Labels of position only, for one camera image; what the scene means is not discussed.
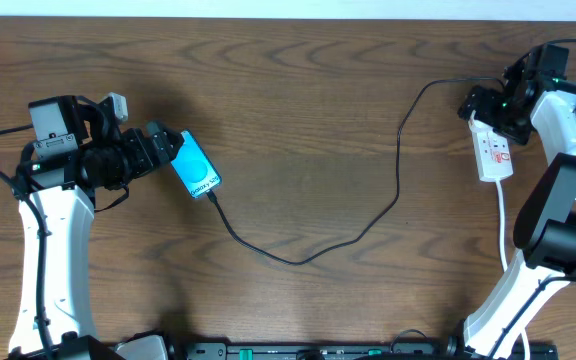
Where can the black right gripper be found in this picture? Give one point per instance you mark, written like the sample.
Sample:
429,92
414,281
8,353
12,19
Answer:
489,96

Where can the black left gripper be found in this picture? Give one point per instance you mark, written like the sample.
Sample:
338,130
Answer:
142,160

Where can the blue screen smartphone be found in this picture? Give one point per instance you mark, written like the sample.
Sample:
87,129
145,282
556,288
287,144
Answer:
194,168

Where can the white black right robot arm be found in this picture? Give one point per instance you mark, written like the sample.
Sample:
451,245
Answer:
537,98

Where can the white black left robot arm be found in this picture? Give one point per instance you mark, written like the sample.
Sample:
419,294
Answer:
79,148

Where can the white power strip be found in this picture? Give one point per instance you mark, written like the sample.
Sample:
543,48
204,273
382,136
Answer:
491,150

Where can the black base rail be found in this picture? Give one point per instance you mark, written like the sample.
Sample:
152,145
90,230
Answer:
154,347

